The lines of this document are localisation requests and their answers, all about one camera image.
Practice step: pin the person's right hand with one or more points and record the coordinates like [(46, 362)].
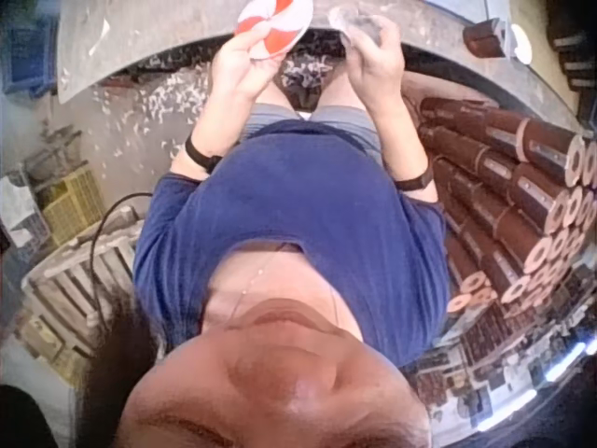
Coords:
[(373, 56)]

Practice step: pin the person's left hand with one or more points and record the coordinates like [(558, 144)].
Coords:
[(249, 60)]

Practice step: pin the clear plastic wrapper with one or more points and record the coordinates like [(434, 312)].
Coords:
[(354, 21)]

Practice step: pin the red and white swirl disc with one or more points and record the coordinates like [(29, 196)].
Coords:
[(275, 25)]

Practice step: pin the person's legs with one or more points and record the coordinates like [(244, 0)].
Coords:
[(326, 100)]

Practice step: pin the brown roll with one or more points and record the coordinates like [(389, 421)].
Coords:
[(485, 37)]

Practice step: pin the black wrist band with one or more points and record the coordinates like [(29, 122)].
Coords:
[(201, 156), (416, 181)]

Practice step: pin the heap of white paper scraps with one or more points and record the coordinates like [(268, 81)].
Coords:
[(186, 88)]

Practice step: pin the stack of brown rolls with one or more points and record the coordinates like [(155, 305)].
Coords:
[(517, 196)]

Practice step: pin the yellow plastic crate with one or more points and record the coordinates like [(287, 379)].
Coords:
[(72, 205)]

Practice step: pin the blue plastic crate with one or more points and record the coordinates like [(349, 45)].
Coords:
[(25, 53)]

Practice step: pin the white wooden pallet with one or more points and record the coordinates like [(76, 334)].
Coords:
[(77, 284)]

